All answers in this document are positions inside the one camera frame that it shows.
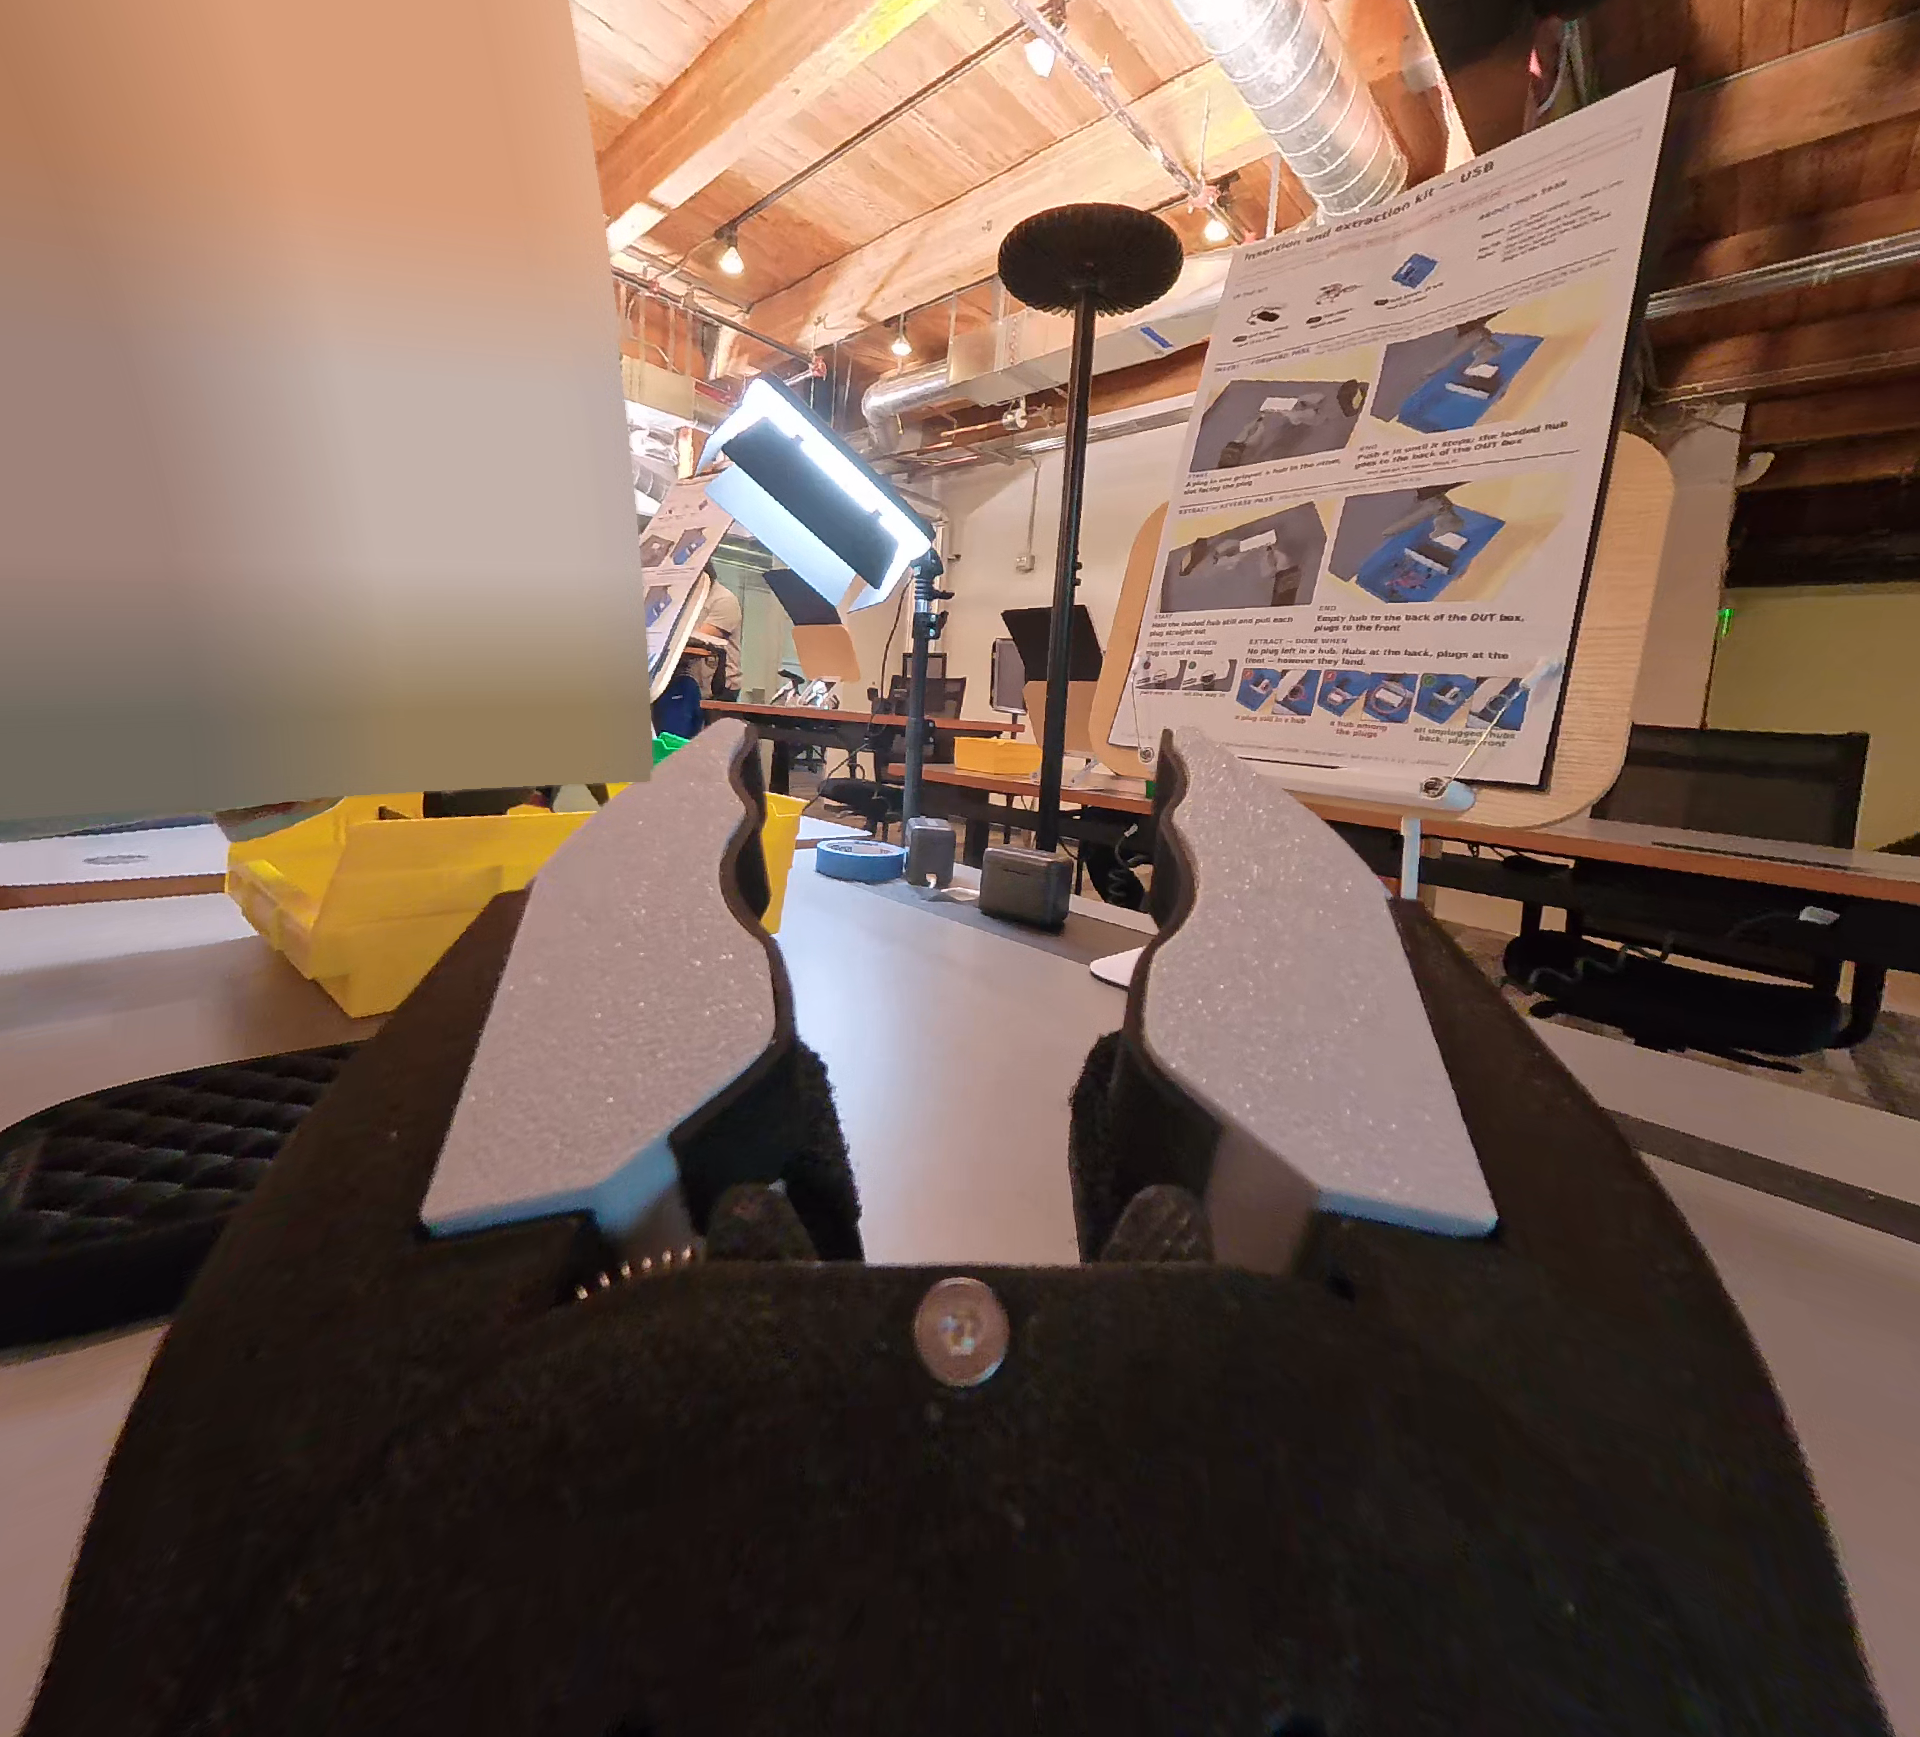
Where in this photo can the small yellow bin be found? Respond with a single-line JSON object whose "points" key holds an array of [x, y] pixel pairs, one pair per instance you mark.
{"points": [[996, 756]]}

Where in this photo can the blue tape roll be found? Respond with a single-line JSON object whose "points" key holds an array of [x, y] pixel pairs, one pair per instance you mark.
{"points": [[859, 862]]}

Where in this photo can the printed instruction poster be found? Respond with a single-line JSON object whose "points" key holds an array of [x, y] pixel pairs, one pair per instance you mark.
{"points": [[674, 553], [1394, 463]]}

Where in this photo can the small dark grey box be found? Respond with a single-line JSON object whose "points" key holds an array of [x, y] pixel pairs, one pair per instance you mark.
{"points": [[1028, 884]]}

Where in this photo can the long wood-top desk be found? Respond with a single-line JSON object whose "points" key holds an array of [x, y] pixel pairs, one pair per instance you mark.
{"points": [[1651, 859]]}

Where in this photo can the yellow plastic bin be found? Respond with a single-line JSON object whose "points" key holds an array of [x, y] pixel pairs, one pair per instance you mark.
{"points": [[374, 913]]}

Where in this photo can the studio light panel on stand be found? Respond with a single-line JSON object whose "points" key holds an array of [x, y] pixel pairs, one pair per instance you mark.
{"points": [[810, 477]]}

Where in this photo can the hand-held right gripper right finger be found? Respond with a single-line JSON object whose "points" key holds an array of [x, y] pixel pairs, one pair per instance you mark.
{"points": [[1291, 1016]]}

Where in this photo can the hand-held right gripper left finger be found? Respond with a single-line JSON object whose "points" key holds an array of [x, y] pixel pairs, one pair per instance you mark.
{"points": [[631, 1002]]}

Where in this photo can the small light grey box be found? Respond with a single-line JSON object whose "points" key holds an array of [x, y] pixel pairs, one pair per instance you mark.
{"points": [[932, 853]]}

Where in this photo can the black quilted pad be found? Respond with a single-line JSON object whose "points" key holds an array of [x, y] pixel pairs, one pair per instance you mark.
{"points": [[135, 1182]]}

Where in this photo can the black pole with round head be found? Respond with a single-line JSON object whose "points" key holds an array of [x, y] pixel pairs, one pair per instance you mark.
{"points": [[1083, 493]]}

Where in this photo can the silver air duct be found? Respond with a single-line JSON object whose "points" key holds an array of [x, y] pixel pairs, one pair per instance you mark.
{"points": [[1275, 12]]}

